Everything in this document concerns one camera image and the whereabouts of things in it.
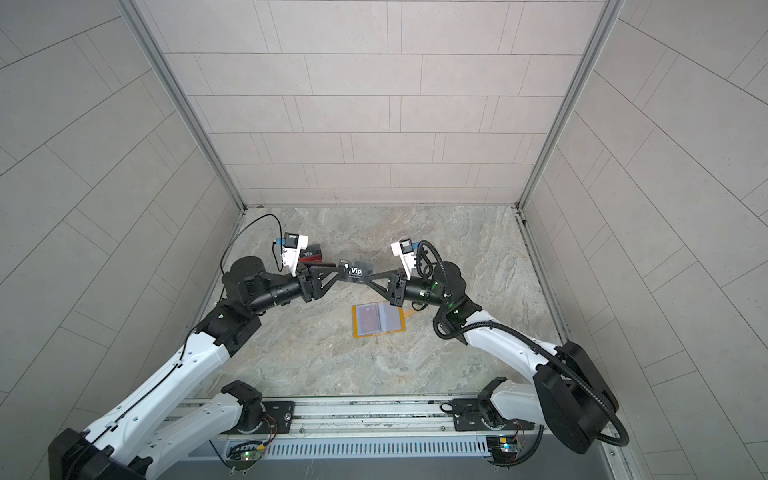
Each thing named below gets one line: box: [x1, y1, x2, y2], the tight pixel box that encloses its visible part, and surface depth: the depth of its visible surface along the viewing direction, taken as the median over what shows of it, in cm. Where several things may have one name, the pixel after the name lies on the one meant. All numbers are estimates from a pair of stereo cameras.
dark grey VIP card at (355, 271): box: [338, 259, 374, 283], surface depth 68 cm
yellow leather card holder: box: [352, 302, 407, 339], surface depth 88 cm
